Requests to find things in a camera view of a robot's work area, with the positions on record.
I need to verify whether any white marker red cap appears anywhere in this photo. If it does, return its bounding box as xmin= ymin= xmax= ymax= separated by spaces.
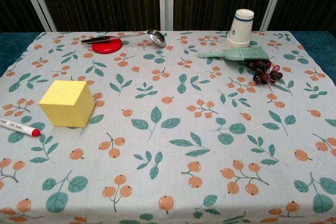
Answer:
xmin=0 ymin=117 xmax=41 ymax=138

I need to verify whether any floral printed tablecloth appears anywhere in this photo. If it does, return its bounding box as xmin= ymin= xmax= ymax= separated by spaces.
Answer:
xmin=0 ymin=30 xmax=336 ymax=224

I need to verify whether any red round lid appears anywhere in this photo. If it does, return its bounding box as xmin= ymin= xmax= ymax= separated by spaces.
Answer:
xmin=91 ymin=35 xmax=123 ymax=55

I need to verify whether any green plastic scoop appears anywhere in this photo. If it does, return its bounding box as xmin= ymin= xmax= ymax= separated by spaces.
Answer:
xmin=197 ymin=46 xmax=270 ymax=62

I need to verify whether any bunch of dark red grapes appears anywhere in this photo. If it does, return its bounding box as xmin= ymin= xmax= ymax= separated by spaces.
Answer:
xmin=248 ymin=59 xmax=284 ymax=86

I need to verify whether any stack of white paper cups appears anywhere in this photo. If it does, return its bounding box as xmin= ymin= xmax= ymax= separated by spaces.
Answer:
xmin=226 ymin=8 xmax=255 ymax=50

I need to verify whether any yellow foam cube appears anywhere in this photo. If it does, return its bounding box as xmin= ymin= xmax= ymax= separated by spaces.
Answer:
xmin=38 ymin=80 xmax=96 ymax=129

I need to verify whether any steel ladle with black handle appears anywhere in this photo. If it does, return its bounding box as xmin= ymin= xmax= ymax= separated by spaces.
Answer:
xmin=80 ymin=29 xmax=167 ymax=48

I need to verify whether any white partition frame post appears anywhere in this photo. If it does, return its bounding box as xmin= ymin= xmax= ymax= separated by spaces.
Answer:
xmin=157 ymin=0 xmax=175 ymax=31
xmin=16 ymin=0 xmax=58 ymax=33
xmin=259 ymin=0 xmax=289 ymax=31

